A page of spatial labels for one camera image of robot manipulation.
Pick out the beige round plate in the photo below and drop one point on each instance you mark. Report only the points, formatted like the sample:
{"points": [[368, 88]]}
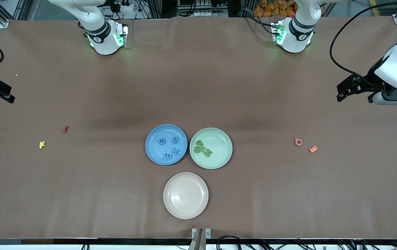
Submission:
{"points": [[185, 195]]}

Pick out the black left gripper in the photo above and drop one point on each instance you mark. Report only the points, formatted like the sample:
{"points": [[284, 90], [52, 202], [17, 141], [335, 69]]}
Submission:
{"points": [[371, 79]]}

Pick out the pile of orange objects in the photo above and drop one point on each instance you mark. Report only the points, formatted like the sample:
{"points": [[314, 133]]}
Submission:
{"points": [[271, 8]]}

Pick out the blue foam number 3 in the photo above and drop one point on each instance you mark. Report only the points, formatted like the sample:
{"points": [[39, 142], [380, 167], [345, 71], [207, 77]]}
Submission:
{"points": [[167, 156]]}

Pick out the black table edge rail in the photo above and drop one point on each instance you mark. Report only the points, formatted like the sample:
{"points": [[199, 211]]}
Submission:
{"points": [[80, 241]]}

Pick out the green foam letter N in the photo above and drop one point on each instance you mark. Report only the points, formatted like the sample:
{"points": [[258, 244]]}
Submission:
{"points": [[208, 152]]}

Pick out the pink foam letter Q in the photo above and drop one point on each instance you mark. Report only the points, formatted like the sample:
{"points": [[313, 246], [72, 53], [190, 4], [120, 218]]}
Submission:
{"points": [[298, 141]]}

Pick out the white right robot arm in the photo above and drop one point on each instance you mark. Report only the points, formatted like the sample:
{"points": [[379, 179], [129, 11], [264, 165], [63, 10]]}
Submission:
{"points": [[94, 24]]}

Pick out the light green round plate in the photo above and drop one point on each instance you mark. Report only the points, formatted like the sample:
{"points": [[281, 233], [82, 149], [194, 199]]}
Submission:
{"points": [[219, 152]]}

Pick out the green foam letter B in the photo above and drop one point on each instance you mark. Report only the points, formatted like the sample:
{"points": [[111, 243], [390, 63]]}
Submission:
{"points": [[202, 149]]}

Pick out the white power strip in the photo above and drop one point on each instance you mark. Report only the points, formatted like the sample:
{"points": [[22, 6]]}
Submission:
{"points": [[127, 5]]}

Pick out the blue foam letter a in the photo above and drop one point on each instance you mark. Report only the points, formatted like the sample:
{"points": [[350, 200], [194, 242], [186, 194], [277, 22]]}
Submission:
{"points": [[174, 140]]}

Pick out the orange foam letter E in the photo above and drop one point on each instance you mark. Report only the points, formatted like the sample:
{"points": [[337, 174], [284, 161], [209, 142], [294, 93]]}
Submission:
{"points": [[313, 149]]}

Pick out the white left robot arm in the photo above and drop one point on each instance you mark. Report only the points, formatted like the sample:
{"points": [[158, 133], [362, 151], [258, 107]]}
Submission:
{"points": [[300, 31]]}

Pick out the blue foam letter G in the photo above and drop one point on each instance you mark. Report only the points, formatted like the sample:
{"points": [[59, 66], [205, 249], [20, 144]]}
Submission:
{"points": [[162, 141]]}

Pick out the green foam letter U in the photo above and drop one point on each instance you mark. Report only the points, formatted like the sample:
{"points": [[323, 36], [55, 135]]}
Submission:
{"points": [[196, 149]]}

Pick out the blue foam plus sign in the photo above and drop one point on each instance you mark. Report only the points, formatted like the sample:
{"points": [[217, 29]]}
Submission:
{"points": [[175, 150]]}

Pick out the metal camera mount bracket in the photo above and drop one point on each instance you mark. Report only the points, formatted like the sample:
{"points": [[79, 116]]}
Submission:
{"points": [[201, 238]]}

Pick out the brown table cover sheet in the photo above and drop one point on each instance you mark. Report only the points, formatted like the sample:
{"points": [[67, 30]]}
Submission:
{"points": [[198, 69]]}

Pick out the yellow foam letter K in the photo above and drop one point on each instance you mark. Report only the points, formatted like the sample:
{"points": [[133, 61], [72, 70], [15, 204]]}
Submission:
{"points": [[42, 144]]}

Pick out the blue round plate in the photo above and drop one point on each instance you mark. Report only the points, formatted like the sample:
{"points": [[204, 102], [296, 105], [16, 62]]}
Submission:
{"points": [[156, 152]]}

